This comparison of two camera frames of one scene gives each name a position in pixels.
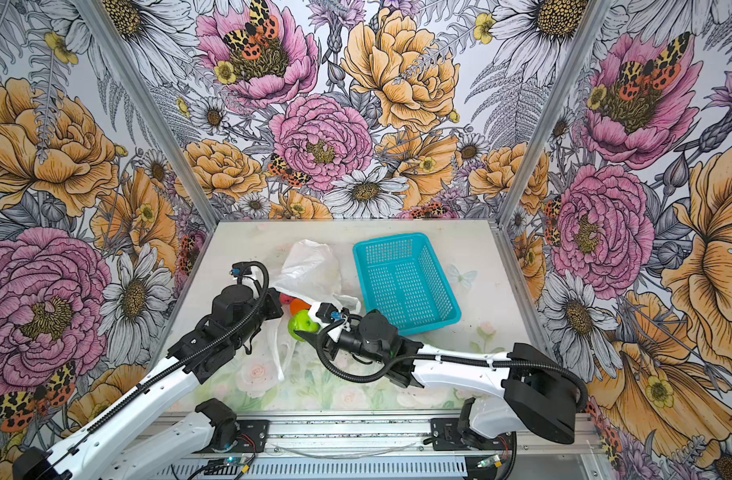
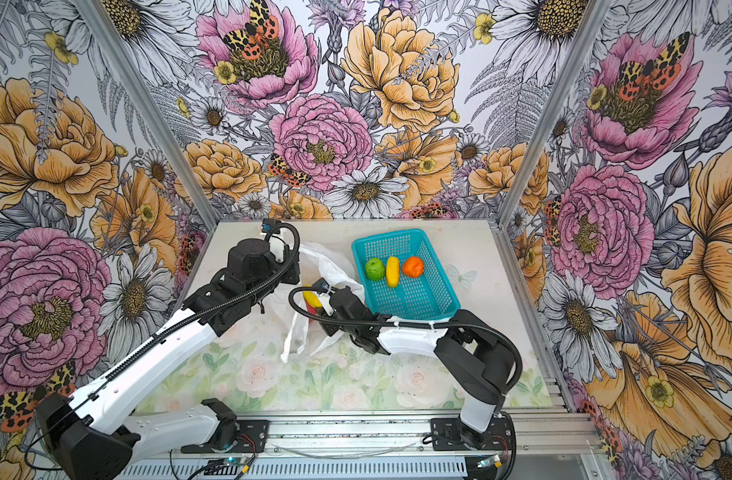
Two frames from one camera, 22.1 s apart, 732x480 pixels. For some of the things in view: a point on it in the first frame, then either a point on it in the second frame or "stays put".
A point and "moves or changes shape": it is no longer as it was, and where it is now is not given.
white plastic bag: (309, 272) moves or changes shape
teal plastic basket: (401, 276) stays put
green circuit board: (233, 461) stays put
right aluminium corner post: (593, 17) stays put
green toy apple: (302, 322) -> (375, 269)
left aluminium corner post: (150, 107) stays put
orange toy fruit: (297, 305) -> (413, 267)
